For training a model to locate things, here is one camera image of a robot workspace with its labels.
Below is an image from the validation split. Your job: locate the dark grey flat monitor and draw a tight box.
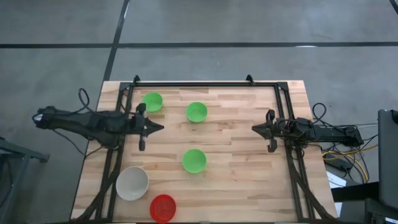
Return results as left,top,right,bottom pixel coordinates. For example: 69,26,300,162
377,108,398,212

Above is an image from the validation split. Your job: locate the black aluminium rig frame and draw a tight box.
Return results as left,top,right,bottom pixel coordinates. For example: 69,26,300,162
70,74,338,224

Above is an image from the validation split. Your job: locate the black power adapter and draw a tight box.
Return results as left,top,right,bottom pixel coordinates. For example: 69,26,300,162
323,154,354,172

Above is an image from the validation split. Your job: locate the grey metal stand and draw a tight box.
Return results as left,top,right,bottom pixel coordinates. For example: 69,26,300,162
0,136,50,224

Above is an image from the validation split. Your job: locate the white bowl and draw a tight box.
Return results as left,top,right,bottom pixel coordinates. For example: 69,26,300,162
115,166,150,202

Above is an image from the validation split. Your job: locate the white paper sheet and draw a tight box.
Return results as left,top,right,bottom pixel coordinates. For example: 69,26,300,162
326,170,345,187

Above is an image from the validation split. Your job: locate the yellow cable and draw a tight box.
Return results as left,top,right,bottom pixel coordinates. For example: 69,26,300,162
322,149,371,184

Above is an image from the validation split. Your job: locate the black cable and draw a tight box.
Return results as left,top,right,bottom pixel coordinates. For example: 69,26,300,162
52,129,103,156
312,102,348,129
77,88,105,115

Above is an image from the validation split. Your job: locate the red plastic bowl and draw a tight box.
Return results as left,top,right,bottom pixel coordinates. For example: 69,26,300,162
149,194,177,224

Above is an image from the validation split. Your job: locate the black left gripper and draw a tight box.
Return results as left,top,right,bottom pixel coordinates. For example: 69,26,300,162
134,102,165,152

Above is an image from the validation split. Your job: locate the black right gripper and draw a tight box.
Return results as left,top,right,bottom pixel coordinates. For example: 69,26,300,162
251,108,289,154

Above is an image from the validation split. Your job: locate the green plastic bowl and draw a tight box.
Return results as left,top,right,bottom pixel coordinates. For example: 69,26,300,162
182,148,208,174
185,101,208,123
141,92,164,113

